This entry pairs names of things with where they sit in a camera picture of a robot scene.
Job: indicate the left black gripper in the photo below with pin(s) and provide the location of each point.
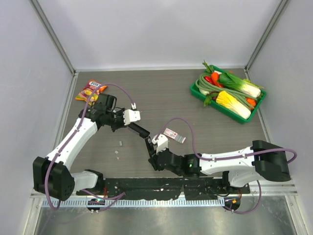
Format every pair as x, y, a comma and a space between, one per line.
121, 125

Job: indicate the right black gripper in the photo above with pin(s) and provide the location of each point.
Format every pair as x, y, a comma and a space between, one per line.
167, 151

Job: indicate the black large stapler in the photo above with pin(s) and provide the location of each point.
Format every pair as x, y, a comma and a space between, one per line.
143, 133

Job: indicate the red staple box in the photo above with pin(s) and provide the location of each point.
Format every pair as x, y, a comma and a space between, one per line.
174, 135

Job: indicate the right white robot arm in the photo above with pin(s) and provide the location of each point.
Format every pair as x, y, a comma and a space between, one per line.
261, 161

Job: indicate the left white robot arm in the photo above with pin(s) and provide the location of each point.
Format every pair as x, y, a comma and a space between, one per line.
51, 174

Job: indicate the orange candy bag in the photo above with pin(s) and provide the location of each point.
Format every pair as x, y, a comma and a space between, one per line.
90, 92

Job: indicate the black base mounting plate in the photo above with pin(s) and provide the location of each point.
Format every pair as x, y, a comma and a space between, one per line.
203, 188

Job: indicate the green long beans toy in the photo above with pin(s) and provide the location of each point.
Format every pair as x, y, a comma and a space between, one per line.
202, 84

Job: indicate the yellow napa cabbage toy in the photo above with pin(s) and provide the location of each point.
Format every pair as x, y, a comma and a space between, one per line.
231, 103

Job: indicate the red chili pepper toy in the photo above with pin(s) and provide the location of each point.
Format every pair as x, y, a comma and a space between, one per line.
209, 79

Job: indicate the small orange carrot toy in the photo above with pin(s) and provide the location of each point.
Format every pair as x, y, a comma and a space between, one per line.
251, 101

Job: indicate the green bok choy toy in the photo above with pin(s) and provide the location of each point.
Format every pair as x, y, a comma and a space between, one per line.
233, 82

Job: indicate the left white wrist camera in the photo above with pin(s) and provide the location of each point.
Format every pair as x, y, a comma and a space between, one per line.
130, 116

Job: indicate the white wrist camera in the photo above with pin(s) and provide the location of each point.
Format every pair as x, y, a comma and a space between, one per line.
161, 143
130, 116

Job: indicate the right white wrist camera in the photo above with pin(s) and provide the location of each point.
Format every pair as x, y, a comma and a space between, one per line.
161, 143

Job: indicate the white slotted cable duct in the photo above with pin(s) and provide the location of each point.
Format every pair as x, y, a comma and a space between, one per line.
180, 202

